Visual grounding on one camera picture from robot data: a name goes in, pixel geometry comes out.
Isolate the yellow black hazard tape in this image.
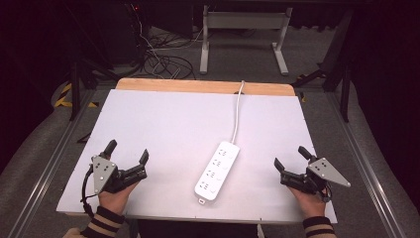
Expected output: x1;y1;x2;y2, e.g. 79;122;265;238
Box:
53;81;100;109

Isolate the white power strip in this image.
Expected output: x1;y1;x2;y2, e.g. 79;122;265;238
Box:
193;141;242;205

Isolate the person's right hand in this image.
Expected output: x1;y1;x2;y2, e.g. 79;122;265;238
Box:
286;185;328;219

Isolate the white power strip cable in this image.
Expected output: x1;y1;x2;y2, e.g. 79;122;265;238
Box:
230;79;247;145

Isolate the black equipment cabinet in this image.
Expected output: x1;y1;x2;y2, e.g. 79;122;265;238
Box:
107;2;151;64

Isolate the black tripod stand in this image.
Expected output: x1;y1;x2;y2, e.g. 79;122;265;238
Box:
68;59;122;122
291;9;353;124

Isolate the tangle of floor cables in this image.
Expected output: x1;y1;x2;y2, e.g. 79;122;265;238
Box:
130;3;206;81

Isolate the person's left hand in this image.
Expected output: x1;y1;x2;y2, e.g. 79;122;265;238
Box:
97;181;140;216

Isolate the aluminium floor rail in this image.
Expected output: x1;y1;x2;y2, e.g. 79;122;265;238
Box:
324;91;408;238
6;88;97;238

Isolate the white table cover board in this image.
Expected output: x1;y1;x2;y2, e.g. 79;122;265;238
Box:
55;88;339;225

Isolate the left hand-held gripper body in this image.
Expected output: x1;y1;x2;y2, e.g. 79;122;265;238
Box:
91;154;149;195

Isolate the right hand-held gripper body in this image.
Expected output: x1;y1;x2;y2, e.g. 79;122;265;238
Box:
279;157;352;195

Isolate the white metal desk frame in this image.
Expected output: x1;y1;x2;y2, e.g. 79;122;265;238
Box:
199;4;294;76

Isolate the wooden table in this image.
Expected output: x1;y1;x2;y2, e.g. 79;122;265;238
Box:
115;77;296;98

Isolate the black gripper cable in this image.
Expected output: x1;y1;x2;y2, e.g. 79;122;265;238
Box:
79;164;96;218

